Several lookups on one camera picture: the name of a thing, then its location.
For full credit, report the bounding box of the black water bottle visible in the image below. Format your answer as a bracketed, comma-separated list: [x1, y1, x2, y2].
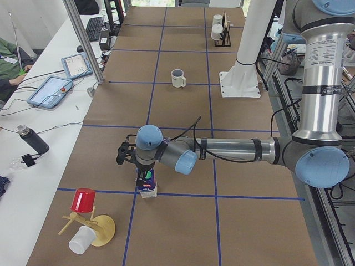
[17, 125, 49, 154]

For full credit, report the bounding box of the far teach pendant tablet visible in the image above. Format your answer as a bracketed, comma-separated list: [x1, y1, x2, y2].
[61, 52, 93, 80]

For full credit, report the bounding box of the white mug near on rack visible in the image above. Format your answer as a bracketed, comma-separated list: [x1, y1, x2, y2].
[212, 14, 223, 25]

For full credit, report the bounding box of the red cup on stand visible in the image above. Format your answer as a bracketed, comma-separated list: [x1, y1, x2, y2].
[70, 188, 96, 213]

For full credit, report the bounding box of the person in green shirt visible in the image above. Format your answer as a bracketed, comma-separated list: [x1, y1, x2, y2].
[1, 38, 34, 103]

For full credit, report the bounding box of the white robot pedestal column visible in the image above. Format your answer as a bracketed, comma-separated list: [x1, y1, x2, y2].
[220, 0, 277, 98]

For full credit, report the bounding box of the black box on desk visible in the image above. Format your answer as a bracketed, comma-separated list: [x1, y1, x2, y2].
[99, 30, 116, 51]

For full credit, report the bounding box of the aluminium frame post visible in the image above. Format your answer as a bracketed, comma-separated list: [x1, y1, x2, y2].
[63, 0, 104, 85]

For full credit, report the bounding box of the white mug on rack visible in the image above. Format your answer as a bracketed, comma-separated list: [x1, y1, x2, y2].
[211, 23, 224, 40]
[212, 14, 223, 25]

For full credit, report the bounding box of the black keyboard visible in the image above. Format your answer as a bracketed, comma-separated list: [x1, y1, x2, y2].
[86, 17, 103, 42]

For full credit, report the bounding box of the black wire mug rack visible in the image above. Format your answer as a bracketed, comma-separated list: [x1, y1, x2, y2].
[214, 12, 231, 47]

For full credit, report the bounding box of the black binder clip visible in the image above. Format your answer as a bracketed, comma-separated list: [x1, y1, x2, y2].
[21, 154, 42, 167]

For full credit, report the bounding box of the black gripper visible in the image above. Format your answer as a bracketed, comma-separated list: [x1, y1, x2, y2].
[116, 134, 155, 186]

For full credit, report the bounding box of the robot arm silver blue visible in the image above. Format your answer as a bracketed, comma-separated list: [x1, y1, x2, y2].
[116, 1, 354, 188]

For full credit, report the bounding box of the wooden cup tree stand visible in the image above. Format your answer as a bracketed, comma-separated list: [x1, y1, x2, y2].
[58, 207, 116, 247]

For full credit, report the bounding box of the black computer mouse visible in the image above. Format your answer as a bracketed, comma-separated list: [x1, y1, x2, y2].
[77, 45, 84, 53]

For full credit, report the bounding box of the white plastic cup on stand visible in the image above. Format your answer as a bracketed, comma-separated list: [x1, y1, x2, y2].
[68, 226, 97, 255]

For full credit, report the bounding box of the blue white milk carton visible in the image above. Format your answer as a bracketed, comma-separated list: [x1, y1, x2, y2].
[136, 168, 158, 198]

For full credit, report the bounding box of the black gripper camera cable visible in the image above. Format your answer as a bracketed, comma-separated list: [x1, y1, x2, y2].
[126, 116, 258, 163]

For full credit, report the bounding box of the white mug far on rack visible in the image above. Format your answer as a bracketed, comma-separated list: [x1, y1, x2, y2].
[211, 23, 224, 40]

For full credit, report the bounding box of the near teach pendant tablet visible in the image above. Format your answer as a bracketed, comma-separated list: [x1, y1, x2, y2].
[27, 76, 73, 109]

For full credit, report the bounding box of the white mug grey inside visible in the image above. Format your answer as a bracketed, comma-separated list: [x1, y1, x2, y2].
[171, 69, 186, 88]

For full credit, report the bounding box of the teach pendant tablet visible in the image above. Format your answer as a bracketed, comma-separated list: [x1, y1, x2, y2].
[61, 52, 93, 80]
[27, 76, 73, 109]

